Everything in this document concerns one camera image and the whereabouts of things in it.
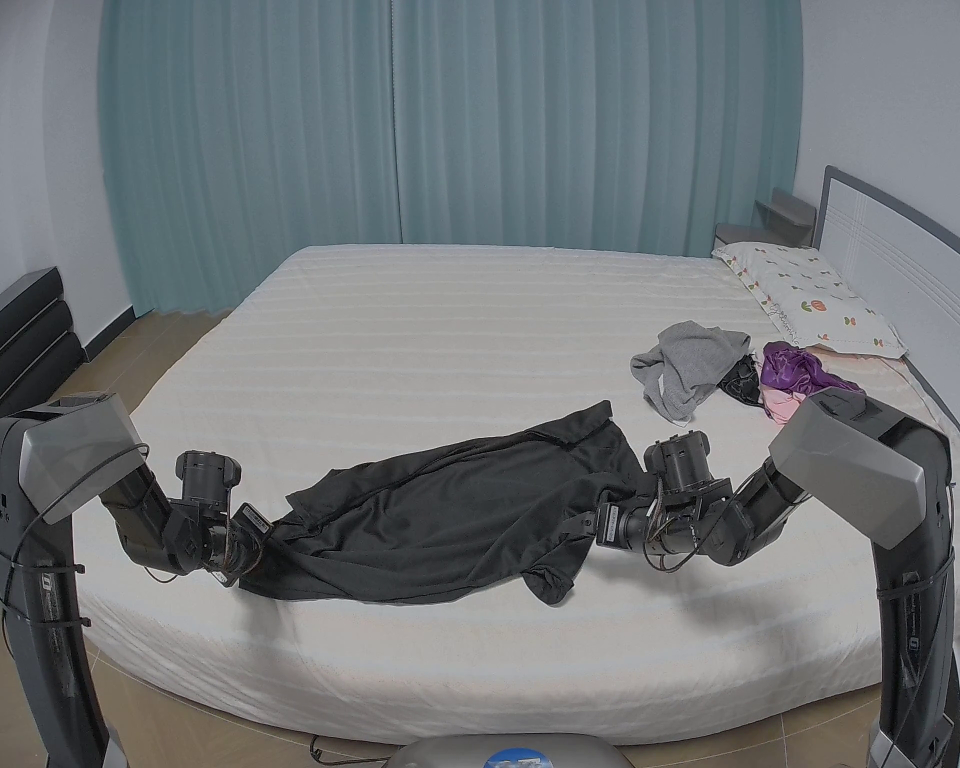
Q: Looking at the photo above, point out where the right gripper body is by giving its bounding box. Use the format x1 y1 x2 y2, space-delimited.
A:
596 502 655 553

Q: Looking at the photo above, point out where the black cable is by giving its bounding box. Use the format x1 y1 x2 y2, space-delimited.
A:
306 733 391 768

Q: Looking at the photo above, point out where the grey garment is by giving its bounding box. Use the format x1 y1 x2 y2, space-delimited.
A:
630 320 753 429

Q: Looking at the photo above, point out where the grey bedside table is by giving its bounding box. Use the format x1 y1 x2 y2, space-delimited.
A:
714 187 817 249

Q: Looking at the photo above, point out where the white printed pillow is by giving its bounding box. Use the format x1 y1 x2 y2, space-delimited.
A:
711 240 909 360

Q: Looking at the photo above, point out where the bed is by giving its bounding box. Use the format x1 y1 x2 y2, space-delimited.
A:
71 166 960 747

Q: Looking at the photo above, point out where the black shiny garment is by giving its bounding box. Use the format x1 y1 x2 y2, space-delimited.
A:
717 354 766 410

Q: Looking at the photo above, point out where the blue-green curtain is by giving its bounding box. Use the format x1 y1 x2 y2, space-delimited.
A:
97 0 402 316
390 0 804 258

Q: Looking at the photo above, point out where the pink garment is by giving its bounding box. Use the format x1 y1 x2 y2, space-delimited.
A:
761 388 808 430

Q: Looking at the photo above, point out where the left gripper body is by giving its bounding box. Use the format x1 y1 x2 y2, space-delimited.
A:
212 504 276 582

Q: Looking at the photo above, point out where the black chest of drawers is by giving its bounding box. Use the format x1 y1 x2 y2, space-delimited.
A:
0 266 82 417

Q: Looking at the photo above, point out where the black T-shirt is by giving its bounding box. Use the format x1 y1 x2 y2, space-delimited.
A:
240 399 650 607

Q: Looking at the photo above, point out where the purple satin garment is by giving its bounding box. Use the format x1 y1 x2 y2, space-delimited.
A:
759 341 864 399

